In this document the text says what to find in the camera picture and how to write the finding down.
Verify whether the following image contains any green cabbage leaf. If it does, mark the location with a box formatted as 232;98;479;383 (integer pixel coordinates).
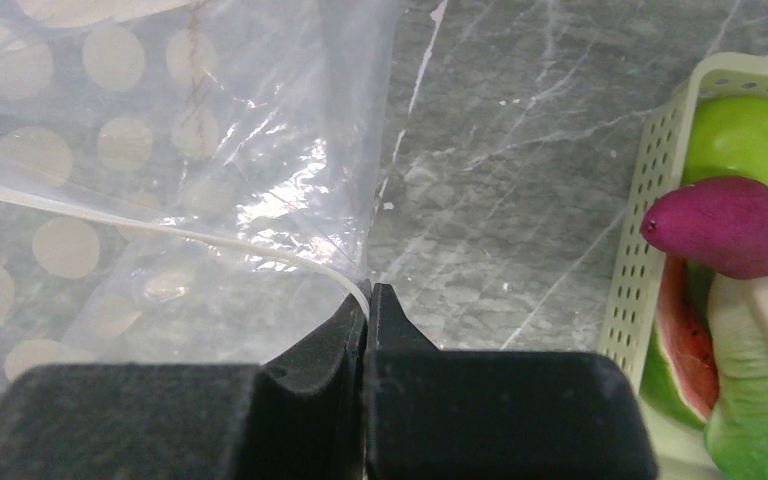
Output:
704;275;768;479

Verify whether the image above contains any watermelon slice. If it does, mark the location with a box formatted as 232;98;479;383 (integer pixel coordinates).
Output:
640;256;719;431

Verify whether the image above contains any green apple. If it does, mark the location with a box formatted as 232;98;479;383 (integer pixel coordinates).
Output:
682;96;768;186

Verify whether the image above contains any pale green perforated basket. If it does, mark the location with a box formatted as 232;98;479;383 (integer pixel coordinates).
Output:
599;52;768;479

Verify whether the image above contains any clear dotted zip bag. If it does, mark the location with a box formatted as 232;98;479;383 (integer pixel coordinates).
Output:
0;1;397;392

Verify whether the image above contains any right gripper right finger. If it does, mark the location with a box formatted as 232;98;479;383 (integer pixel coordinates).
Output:
365;284;658;479

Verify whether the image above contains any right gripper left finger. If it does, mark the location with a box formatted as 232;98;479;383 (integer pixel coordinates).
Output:
0;298;366;479

